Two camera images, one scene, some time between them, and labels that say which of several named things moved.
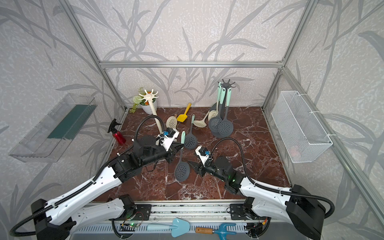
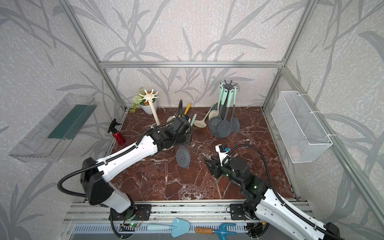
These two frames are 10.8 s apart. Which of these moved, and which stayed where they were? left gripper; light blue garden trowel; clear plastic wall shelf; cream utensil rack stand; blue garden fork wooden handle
Moved: left gripper
Stayed: light blue garden trowel; clear plastic wall shelf; cream utensil rack stand; blue garden fork wooden handle
